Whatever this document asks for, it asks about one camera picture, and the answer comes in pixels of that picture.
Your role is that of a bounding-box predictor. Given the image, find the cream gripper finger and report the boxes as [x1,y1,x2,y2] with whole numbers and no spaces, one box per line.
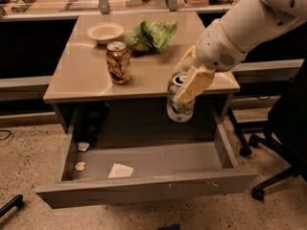
[174,66,215,104]
[174,46,196,72]

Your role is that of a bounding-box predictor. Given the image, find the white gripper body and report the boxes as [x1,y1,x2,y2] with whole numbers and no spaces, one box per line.
[196,19,248,72]

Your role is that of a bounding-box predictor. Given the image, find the green white 7up can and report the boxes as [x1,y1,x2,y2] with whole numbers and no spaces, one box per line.
[167,72,195,123]

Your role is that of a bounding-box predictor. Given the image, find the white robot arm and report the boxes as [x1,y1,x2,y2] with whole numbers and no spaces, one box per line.
[175,0,307,104]

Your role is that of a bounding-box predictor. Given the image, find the brown gold soda can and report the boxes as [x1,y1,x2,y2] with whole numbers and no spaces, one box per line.
[106,41,131,84]

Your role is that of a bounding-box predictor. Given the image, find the grey counter cabinet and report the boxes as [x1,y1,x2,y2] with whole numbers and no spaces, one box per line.
[42,11,241,136]

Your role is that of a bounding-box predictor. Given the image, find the grey open drawer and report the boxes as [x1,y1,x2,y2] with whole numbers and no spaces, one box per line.
[36,108,256,208]

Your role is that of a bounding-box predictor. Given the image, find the green chip bag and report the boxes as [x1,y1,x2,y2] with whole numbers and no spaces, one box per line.
[124,21,177,53]

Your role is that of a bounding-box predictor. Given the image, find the black office chair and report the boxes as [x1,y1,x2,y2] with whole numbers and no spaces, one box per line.
[248,60,307,200]

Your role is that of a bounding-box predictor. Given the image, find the white paper slip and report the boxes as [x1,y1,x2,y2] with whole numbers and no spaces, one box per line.
[108,163,133,178]

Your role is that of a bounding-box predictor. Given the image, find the small yellow scrap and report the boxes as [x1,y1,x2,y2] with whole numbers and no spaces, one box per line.
[75,161,86,172]

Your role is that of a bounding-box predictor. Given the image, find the black chair leg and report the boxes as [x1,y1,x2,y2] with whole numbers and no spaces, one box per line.
[0,195,24,218]

